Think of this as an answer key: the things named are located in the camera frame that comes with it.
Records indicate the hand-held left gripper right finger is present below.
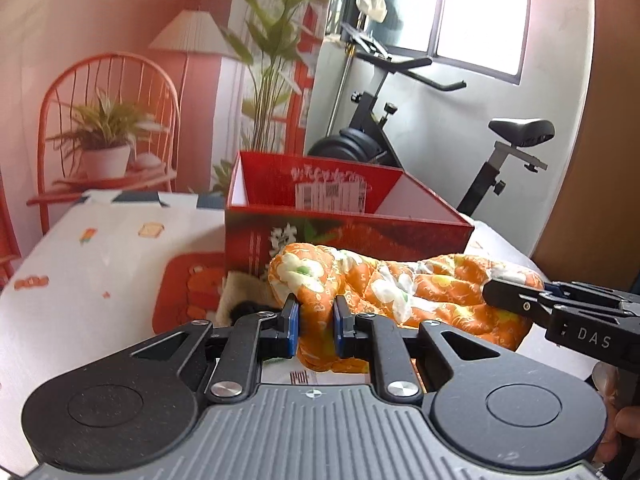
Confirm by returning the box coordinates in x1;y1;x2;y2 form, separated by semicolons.
332;295;501;404

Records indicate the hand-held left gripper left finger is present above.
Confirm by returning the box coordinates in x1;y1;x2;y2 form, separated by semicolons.
131;294;301;404

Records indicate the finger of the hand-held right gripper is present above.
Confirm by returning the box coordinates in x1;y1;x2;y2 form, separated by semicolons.
542;281;632;307
481;279;555;330

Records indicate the black knit glove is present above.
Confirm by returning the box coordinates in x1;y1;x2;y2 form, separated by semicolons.
231;300;287;328

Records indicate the orange floral cloth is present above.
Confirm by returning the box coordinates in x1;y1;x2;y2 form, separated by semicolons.
267;241;546;373

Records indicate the red cardboard box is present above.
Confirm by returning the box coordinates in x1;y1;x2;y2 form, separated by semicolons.
223;150;476;283

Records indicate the person's right hand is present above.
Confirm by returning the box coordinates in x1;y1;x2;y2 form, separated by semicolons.
591;361;640;467

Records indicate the white paper sheet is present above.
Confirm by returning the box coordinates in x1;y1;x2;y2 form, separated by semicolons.
259;359;373;387

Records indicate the beige fluffy cloth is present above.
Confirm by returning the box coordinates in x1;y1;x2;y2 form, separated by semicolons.
216;271;277;323

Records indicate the orange printed mat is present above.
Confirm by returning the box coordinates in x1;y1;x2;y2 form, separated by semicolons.
150;252;229;336

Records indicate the brown wooden door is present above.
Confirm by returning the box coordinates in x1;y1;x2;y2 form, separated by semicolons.
530;0;640;292

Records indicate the navy white geometric cloth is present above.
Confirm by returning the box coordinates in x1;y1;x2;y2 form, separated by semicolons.
75;190;227;210

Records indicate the black exercise bike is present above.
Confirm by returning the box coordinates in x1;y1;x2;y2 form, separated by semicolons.
306;22;557;217

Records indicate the metal pole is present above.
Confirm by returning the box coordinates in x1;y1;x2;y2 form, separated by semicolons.
327;15;367;141

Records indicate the black framed window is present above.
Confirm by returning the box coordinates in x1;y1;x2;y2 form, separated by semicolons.
327;0;534;86

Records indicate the white cloth bundle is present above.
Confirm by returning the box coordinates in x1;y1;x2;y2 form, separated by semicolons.
356;0;389;24

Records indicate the orange printed wall backdrop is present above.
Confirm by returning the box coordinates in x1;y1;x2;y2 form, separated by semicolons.
0;0;332;266

